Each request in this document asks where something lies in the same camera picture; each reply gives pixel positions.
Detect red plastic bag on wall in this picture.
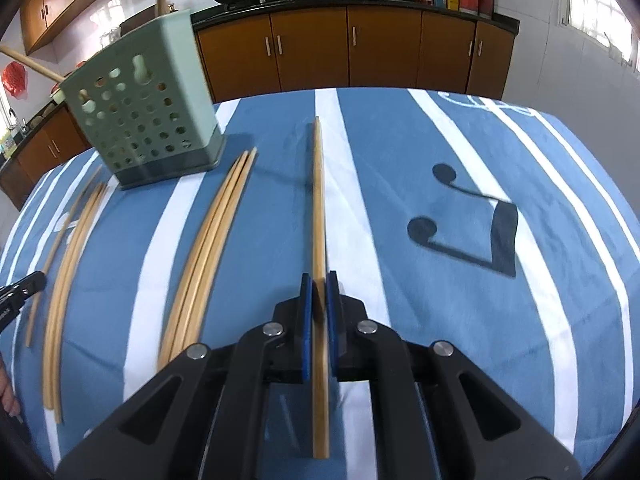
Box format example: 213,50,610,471
0,60,28,98

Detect green perforated utensil holder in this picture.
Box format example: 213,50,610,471
59,10,227,191

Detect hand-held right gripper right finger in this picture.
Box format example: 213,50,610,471
325,270,583,480

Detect person's left hand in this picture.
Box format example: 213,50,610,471
0,352,22,417

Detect brown sink-side base cabinets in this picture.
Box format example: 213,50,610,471
0,105,93,211

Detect blue striped music-note tablecloth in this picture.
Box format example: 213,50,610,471
0,87,640,480

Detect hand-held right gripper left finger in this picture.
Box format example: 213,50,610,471
55,272,321,480

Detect window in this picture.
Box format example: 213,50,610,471
567,0,640,68

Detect black kitchen countertop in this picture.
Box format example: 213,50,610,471
190,0,521,36

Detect brown wooden base cabinets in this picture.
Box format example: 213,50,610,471
192,2,518,103

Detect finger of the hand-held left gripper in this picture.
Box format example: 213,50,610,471
0,271,48,331

